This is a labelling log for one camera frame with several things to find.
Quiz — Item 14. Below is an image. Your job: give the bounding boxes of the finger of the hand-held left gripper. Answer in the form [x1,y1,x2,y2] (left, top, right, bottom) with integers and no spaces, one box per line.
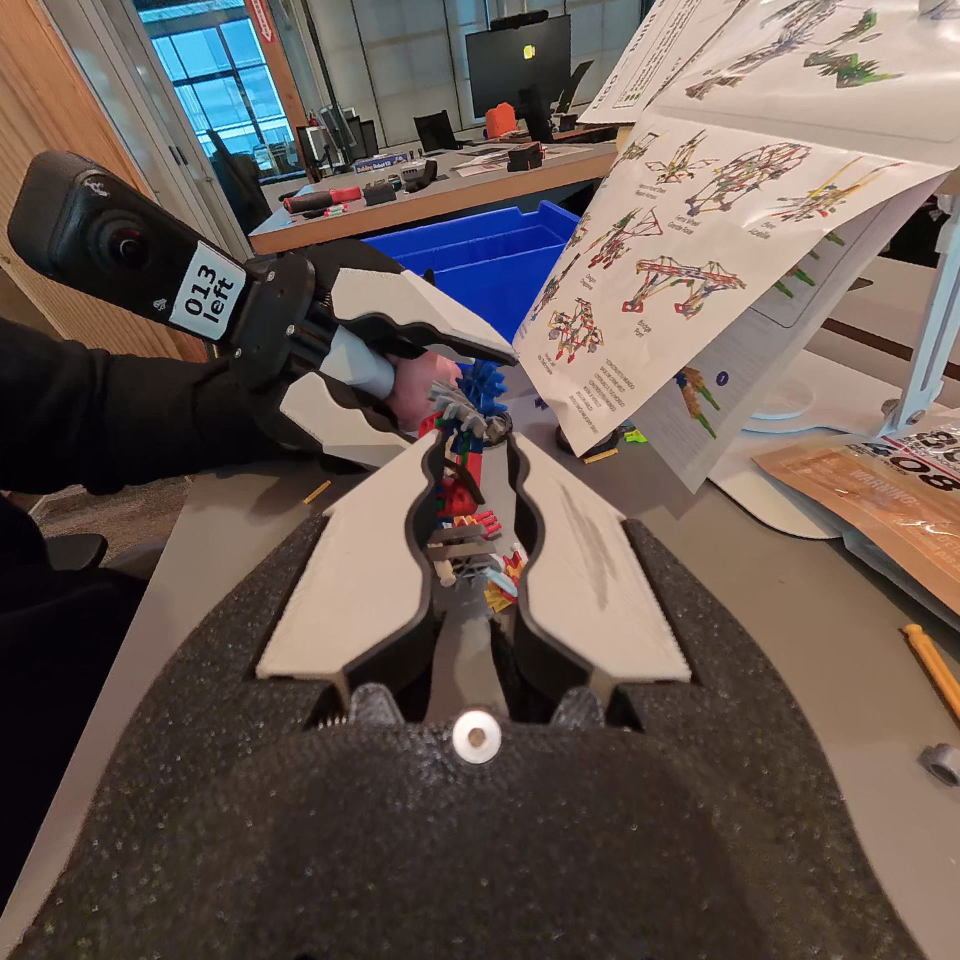
[328,267,520,369]
[277,371,419,462]

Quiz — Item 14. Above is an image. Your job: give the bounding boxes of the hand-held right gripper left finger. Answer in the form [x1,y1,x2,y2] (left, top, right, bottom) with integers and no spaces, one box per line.
[256,431,444,702]

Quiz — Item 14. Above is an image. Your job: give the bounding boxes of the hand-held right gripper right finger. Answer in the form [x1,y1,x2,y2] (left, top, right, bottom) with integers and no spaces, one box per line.
[507,433,693,702]

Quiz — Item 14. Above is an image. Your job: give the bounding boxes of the blue snowflake connector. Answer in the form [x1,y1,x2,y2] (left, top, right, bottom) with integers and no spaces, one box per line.
[456,360,513,417]

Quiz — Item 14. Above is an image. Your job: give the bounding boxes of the colourful construction toy model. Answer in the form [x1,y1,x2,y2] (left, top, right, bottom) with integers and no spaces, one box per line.
[416,378,530,612]

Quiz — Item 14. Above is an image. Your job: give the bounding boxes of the person's left forearm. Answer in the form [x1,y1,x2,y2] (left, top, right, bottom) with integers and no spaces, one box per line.
[0,318,301,496]

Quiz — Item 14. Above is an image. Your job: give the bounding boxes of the person's left hand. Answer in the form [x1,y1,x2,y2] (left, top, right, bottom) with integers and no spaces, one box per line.
[384,351,463,432]

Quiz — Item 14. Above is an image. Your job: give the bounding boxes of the blue plastic bin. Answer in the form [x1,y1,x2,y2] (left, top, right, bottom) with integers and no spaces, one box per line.
[360,198,582,346]

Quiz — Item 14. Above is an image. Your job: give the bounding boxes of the long wooden table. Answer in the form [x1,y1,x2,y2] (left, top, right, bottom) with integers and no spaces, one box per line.
[247,138,624,256]

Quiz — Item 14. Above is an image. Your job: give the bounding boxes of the wooden pillar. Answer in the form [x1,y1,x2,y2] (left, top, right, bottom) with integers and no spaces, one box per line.
[0,0,211,365]

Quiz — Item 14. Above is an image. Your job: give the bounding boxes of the black office chair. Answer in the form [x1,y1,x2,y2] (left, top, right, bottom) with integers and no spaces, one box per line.
[414,111,456,155]

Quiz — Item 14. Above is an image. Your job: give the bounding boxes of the white foam board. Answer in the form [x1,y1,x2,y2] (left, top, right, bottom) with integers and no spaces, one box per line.
[708,348,960,541]

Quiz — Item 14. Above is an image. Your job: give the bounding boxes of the toy models instruction sheet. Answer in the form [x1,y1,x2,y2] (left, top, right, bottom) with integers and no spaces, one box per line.
[513,112,954,460]

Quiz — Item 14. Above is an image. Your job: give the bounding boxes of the white instruction booklet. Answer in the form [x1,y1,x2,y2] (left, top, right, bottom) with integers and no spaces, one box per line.
[637,225,886,495]

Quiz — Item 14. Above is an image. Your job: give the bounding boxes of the black monitor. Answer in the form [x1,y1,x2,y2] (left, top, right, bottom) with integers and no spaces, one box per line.
[465,13,575,144]

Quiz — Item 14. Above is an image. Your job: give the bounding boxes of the black chair armrest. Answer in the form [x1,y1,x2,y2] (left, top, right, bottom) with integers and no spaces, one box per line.
[30,532,110,573]

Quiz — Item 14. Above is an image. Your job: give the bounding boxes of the brown plastic bag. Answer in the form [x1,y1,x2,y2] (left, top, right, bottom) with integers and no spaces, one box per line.
[753,427,960,624]

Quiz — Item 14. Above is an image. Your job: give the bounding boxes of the long yellow rod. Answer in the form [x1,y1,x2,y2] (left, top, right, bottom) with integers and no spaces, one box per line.
[902,622,960,725]

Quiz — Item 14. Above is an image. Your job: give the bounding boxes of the white metal stand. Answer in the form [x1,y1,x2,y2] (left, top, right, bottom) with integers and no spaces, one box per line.
[881,191,960,440]

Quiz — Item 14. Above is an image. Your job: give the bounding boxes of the brick building instruction sheet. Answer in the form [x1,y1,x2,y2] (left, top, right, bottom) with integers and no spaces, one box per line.
[577,0,960,147]

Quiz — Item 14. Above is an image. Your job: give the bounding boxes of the red handled tool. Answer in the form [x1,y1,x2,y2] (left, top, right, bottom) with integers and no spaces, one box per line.
[282,187,363,220]

